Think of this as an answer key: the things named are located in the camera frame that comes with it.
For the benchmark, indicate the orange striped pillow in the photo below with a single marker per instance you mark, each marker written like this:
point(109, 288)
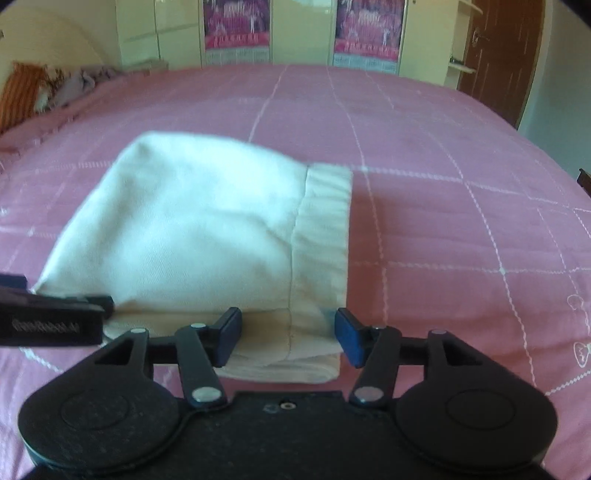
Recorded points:
point(21, 97)

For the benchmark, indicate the pink wall poster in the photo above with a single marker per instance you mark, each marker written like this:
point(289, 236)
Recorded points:
point(236, 32)
point(369, 34)

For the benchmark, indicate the white pants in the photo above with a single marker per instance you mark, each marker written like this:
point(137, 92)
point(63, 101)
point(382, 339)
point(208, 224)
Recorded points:
point(207, 240)

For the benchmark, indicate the cream wall shelf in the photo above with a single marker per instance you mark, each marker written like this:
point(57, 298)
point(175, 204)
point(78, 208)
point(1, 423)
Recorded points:
point(464, 67)

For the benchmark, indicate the brown wooden door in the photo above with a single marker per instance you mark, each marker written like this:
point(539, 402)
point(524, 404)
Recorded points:
point(501, 60)

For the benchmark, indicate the grey crumpled cloth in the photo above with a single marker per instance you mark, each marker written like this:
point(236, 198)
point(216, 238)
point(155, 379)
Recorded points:
point(81, 85)

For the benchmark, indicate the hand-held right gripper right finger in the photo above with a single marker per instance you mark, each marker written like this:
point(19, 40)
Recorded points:
point(348, 337)

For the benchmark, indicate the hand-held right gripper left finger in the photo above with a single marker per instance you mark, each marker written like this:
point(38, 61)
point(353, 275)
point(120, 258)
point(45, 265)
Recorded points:
point(229, 337)

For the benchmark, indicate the cream wardrobe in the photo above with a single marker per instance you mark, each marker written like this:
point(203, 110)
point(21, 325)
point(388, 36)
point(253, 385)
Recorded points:
point(300, 32)

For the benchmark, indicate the dark wooden furniture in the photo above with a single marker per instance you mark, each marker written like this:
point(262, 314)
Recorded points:
point(585, 182)

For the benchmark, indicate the cream headboard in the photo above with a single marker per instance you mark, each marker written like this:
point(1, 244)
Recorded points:
point(69, 41)

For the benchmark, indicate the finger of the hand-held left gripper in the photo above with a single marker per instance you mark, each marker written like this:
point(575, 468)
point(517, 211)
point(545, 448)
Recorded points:
point(11, 281)
point(69, 301)

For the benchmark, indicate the pink checked bedsheet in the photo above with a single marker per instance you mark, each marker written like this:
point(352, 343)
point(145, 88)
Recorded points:
point(415, 184)

